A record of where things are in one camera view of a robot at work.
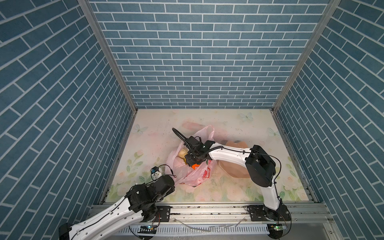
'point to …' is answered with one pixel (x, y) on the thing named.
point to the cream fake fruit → (182, 152)
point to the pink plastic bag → (182, 172)
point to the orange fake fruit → (195, 165)
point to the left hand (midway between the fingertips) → (175, 186)
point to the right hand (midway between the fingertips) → (188, 158)
